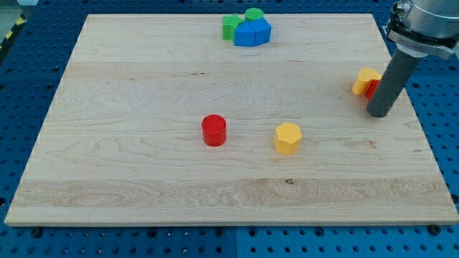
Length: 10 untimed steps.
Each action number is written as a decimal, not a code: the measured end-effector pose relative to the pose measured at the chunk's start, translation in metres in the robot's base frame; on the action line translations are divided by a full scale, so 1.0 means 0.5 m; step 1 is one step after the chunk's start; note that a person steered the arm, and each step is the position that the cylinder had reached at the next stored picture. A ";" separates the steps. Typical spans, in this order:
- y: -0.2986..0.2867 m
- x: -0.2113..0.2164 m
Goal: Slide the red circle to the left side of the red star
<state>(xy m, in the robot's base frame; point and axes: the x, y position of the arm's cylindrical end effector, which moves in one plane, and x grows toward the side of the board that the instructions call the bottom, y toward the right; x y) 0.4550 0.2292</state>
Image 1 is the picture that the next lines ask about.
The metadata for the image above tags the black bolt front left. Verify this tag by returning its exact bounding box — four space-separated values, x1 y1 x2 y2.
29 227 43 239

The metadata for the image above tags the yellow heart block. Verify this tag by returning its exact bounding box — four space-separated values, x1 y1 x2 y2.
351 67 382 95

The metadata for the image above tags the black bolt front right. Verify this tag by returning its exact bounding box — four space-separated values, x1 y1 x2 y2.
427 224 442 236

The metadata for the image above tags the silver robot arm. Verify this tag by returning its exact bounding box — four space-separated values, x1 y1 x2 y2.
386 0 458 59

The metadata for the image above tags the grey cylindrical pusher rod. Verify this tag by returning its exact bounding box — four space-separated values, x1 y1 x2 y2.
366 49 425 118

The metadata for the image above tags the blue pentagon block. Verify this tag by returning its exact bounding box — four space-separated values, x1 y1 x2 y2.
248 18 272 47

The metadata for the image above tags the light wooden board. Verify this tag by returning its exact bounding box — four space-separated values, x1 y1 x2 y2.
5 14 458 226

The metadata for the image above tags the red star block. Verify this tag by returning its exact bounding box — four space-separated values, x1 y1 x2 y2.
364 80 380 100

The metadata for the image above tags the black bolt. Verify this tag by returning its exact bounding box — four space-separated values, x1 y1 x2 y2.
427 224 442 236
29 227 43 239

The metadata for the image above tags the green cylinder block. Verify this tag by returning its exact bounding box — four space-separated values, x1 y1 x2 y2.
245 7 264 22

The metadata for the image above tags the red cylinder block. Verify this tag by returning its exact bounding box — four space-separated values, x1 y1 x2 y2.
202 114 227 147

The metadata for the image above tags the yellow hexagon block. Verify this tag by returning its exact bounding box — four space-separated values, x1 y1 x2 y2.
273 122 303 155

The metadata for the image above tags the green star block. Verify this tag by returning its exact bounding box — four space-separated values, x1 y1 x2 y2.
222 14 244 41

